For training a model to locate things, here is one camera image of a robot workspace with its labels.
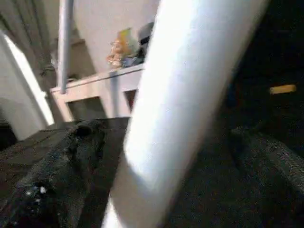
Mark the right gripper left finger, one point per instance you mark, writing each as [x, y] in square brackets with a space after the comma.
[59, 175]

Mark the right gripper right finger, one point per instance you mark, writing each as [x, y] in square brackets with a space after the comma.
[273, 185]

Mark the black padded mat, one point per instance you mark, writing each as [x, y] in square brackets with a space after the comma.
[213, 190]

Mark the black cabinet with yellow label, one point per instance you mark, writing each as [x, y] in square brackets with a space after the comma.
[273, 59]

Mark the small tan toy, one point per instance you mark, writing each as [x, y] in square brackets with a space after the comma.
[121, 47]

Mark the grey curtain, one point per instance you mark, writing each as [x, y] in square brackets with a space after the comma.
[28, 23]

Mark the dark round object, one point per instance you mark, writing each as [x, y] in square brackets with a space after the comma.
[145, 42]

